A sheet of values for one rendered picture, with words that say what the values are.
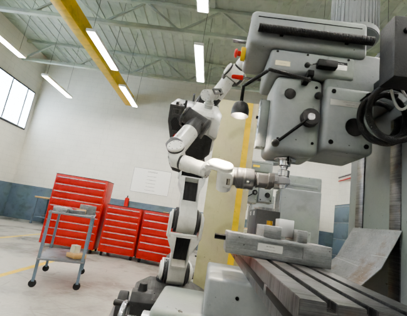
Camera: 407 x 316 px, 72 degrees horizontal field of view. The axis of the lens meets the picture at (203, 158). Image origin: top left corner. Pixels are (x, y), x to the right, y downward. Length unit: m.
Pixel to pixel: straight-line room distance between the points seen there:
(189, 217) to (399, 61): 1.17
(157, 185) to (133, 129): 2.31
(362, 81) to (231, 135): 1.89
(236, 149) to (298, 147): 1.87
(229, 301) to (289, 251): 0.25
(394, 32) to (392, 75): 0.14
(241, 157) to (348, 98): 1.85
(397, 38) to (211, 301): 0.99
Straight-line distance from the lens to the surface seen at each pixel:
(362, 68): 1.33
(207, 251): 2.88
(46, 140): 12.14
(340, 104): 1.21
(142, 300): 1.60
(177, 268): 1.77
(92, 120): 11.62
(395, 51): 1.07
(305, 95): 1.20
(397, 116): 1.30
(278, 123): 1.13
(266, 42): 1.25
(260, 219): 1.46
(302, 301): 0.53
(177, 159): 1.25
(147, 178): 10.46
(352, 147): 1.18
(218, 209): 2.86
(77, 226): 6.25
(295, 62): 1.23
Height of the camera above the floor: 1.03
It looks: 12 degrees up
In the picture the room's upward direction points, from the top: 9 degrees clockwise
